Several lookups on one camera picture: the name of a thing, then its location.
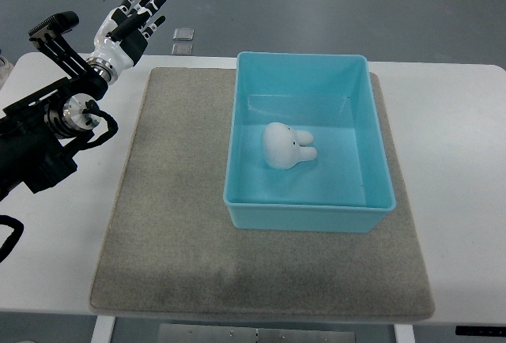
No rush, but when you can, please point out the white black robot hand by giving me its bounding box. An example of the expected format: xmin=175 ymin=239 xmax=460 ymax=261
xmin=86 ymin=0 xmax=167 ymax=85

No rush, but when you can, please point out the white plush rabbit toy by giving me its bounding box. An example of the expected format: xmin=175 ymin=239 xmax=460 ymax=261
xmin=261 ymin=122 xmax=318 ymax=170

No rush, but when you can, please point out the blue plastic box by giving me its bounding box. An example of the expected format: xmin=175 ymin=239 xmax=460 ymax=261
xmin=224 ymin=52 xmax=397 ymax=233

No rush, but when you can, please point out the lower metal floor plate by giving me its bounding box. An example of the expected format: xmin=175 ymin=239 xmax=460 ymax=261
xmin=172 ymin=43 xmax=193 ymax=56

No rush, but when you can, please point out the grey felt mat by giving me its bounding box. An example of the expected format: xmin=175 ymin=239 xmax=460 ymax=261
xmin=89 ymin=68 xmax=435 ymax=322

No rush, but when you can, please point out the white table leg left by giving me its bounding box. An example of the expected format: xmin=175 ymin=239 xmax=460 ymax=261
xmin=90 ymin=315 xmax=116 ymax=343

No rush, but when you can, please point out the white table leg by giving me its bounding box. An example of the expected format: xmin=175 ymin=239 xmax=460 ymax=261
xmin=394 ymin=324 xmax=416 ymax=343
xmin=90 ymin=315 xmax=116 ymax=343

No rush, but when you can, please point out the white table leg right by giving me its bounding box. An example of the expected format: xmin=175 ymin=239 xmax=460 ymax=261
xmin=394 ymin=324 xmax=416 ymax=343

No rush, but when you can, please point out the black table control panel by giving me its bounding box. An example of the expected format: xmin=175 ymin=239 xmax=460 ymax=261
xmin=455 ymin=326 xmax=506 ymax=337

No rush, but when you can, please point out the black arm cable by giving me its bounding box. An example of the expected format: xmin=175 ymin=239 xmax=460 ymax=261
xmin=0 ymin=214 xmax=25 ymax=264

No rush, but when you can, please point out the metal table base plate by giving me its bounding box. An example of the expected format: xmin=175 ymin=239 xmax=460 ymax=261
xmin=157 ymin=323 xmax=356 ymax=343

